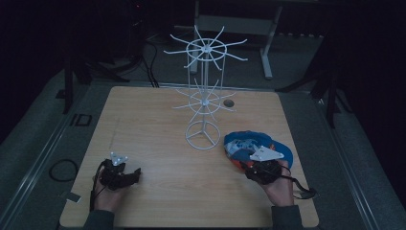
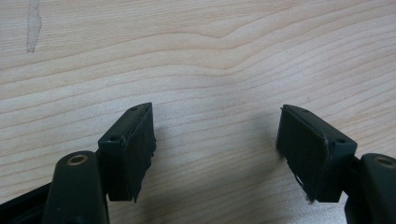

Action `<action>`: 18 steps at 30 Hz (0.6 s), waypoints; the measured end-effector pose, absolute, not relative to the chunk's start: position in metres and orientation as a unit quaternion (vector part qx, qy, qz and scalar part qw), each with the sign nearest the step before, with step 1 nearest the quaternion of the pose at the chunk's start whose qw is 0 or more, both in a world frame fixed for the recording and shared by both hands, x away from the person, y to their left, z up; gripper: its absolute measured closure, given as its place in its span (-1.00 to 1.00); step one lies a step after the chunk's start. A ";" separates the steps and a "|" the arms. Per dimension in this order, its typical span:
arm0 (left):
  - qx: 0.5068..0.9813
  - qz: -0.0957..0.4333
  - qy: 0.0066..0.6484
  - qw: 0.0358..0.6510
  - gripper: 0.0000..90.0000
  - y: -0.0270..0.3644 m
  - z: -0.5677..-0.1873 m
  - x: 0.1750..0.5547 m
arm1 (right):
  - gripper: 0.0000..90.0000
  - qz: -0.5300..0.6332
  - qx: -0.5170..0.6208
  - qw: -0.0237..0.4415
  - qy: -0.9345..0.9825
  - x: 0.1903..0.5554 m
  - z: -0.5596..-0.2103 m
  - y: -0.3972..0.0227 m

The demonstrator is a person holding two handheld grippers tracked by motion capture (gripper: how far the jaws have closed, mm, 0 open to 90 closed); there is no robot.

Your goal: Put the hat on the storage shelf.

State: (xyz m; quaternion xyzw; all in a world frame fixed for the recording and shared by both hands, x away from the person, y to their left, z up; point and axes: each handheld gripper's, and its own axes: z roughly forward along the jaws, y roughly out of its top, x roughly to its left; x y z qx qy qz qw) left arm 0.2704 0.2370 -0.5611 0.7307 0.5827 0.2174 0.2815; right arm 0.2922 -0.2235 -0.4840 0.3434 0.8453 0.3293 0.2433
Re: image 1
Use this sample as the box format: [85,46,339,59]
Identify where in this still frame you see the black tripod stand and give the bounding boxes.
[275,60,354,129]
[60,54,132,115]

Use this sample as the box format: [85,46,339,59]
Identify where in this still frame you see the black wrist strap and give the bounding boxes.
[88,158,109,213]
[281,165,319,200]

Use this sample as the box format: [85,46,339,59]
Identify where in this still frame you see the person's left hand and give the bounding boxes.
[92,168,129,213]

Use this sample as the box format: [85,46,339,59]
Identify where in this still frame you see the person's right hand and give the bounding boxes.
[259,158,295,208]

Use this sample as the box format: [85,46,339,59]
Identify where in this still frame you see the white wire hanging rack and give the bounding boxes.
[163,25,249,151]

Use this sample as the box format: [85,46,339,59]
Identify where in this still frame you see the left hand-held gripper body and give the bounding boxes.
[99,151,135,192]

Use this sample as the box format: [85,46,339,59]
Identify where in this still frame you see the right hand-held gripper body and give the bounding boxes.
[244,145,285,186]

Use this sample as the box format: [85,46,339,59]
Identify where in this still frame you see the black floor cables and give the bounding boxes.
[127,32,180,89]

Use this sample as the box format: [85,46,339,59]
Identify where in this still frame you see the white desk frame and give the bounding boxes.
[191,0,324,81]

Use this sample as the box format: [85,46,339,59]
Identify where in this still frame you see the black rectangular floor bracket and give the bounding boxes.
[69,112,94,127]

